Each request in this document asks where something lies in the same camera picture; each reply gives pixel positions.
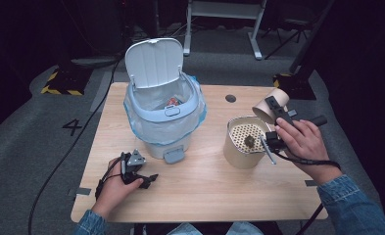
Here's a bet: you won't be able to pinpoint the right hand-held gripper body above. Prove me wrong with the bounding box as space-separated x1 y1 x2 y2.
260 109 329 165

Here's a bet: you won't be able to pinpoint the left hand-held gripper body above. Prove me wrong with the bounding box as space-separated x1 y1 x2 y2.
119 148 148 186

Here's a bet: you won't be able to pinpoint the tan paper cup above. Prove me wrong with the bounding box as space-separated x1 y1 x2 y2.
251 87 291 125

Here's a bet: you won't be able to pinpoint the dark tea dregs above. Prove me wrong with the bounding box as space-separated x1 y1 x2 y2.
243 134 257 149

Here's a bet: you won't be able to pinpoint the beige canister with perforated strainer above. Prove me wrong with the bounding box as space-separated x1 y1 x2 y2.
222 115 276 170

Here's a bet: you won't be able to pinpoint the white and blue pedal bin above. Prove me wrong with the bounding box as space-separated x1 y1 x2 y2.
123 36 208 165

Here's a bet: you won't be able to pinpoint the person's right hand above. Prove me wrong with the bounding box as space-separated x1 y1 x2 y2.
273 117 342 180

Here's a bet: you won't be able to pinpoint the person's left hand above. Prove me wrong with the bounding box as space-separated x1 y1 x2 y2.
91 158 145 220

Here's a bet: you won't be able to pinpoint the black stand with striped base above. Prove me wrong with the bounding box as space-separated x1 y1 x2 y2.
39 48 95 97
272 0 337 101

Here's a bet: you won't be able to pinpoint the blue plastic bin liner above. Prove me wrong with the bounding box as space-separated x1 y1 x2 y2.
123 75 209 147

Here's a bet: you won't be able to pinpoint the black tripod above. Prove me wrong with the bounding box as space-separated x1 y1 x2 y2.
263 18 313 62

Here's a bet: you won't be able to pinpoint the person's legs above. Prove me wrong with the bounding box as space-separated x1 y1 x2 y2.
166 221 265 235

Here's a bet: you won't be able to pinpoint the left hand-held gripper cable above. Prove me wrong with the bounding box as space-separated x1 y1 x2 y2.
94 158 124 201

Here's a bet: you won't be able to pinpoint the hand-held gripper cable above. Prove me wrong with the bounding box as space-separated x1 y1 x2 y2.
272 150 343 235
94 158 124 201

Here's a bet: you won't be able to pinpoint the right hand-held gripper cable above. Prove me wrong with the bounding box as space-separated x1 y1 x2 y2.
272 150 343 235

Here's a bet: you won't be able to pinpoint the long black floor cable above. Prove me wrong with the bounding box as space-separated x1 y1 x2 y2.
27 48 130 235

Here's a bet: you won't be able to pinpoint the grey floor cable cover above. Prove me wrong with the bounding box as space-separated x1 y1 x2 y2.
88 70 136 114

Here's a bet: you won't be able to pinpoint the white desk frame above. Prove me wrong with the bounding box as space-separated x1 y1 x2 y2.
182 0 268 61

